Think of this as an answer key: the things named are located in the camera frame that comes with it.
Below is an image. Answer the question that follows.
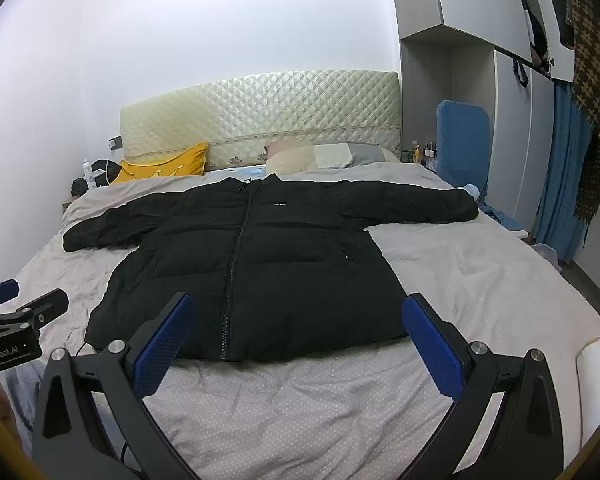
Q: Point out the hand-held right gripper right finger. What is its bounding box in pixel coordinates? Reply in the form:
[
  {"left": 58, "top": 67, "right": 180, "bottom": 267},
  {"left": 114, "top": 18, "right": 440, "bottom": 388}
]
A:
[{"left": 401, "top": 293, "right": 566, "bottom": 480}]

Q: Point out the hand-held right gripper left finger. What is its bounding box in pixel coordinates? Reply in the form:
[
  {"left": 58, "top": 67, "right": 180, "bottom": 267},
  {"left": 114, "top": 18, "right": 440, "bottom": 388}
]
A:
[{"left": 31, "top": 292, "right": 201, "bottom": 480}]

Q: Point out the black puffer jacket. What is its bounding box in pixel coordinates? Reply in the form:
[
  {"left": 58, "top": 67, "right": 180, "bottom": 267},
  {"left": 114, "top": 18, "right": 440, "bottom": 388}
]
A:
[{"left": 62, "top": 174, "right": 480, "bottom": 362}]

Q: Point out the bed with grey cover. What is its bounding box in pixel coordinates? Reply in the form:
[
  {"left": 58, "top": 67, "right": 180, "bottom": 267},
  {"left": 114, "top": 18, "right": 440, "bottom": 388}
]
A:
[{"left": 7, "top": 162, "right": 600, "bottom": 480}]

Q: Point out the blue cloth pile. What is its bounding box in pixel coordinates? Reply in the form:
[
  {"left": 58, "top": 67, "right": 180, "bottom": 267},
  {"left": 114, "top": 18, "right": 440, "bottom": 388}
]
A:
[{"left": 480, "top": 202, "right": 518, "bottom": 226}]

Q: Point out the black bag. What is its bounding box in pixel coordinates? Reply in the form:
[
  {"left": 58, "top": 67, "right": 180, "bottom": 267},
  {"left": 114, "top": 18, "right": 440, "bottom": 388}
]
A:
[{"left": 70, "top": 159, "right": 123, "bottom": 196}]

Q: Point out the white pillow with green print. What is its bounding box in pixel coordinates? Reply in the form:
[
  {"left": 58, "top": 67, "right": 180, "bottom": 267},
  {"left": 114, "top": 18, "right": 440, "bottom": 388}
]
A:
[{"left": 575, "top": 337, "right": 600, "bottom": 423}]

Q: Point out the yellow pillow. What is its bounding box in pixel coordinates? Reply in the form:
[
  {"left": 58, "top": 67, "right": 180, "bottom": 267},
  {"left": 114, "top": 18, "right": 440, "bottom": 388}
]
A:
[{"left": 109, "top": 141, "right": 210, "bottom": 184}]

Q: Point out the light blue sheet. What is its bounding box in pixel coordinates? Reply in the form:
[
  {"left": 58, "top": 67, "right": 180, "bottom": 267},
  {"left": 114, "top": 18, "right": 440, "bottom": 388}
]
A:
[{"left": 207, "top": 164, "right": 268, "bottom": 181}]

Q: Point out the group of small bottles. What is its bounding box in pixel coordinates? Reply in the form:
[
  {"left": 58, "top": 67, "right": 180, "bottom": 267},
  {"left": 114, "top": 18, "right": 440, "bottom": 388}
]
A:
[{"left": 402, "top": 142, "right": 438, "bottom": 164}]

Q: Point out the blue padded panel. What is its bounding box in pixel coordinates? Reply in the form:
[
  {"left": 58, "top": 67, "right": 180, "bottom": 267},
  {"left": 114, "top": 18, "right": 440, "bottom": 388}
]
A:
[{"left": 435, "top": 100, "right": 491, "bottom": 201}]

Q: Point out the blue curtain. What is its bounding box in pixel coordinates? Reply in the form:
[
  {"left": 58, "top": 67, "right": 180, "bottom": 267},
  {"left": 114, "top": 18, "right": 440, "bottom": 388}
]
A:
[{"left": 532, "top": 80, "right": 593, "bottom": 263}]

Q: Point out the patchwork pillow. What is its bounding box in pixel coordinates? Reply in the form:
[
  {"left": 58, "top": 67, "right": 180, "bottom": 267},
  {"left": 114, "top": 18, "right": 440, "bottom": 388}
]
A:
[{"left": 265, "top": 141, "right": 400, "bottom": 173}]

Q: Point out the cream quilted headboard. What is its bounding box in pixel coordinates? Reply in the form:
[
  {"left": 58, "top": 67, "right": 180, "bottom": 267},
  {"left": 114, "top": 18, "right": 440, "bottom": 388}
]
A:
[{"left": 119, "top": 70, "right": 401, "bottom": 177}]

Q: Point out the brown houndstooth scarf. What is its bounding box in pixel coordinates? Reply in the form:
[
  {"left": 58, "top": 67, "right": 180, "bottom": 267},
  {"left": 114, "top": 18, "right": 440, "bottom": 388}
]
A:
[{"left": 562, "top": 0, "right": 600, "bottom": 233}]

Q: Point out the grey white wardrobe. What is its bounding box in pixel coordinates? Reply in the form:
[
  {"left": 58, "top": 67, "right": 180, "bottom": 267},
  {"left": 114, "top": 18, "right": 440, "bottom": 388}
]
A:
[{"left": 387, "top": 0, "right": 576, "bottom": 261}]

